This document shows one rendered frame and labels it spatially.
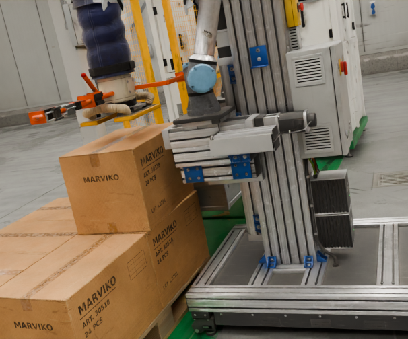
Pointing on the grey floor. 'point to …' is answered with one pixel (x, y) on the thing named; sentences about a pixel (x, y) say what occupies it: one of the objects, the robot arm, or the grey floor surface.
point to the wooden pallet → (159, 325)
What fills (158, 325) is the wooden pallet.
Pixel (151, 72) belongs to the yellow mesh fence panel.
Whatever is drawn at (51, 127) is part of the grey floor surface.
